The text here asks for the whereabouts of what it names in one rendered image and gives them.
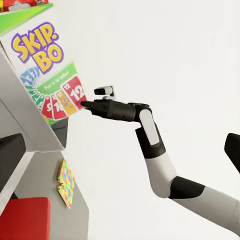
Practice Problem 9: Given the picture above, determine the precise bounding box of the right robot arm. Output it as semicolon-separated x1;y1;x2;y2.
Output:
80;85;240;237

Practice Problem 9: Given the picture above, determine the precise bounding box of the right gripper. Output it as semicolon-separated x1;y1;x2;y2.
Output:
80;99;126;121

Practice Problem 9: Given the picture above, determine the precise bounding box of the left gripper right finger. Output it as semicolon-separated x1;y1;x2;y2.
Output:
224;133;240;173

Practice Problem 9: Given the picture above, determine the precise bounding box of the jigsaw puzzle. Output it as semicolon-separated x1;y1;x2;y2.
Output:
58;158;75;209

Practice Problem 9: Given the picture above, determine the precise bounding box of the board game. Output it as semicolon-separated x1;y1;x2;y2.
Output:
0;0;87;125

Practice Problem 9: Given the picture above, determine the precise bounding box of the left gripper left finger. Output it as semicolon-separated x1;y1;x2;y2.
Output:
0;133;26;193

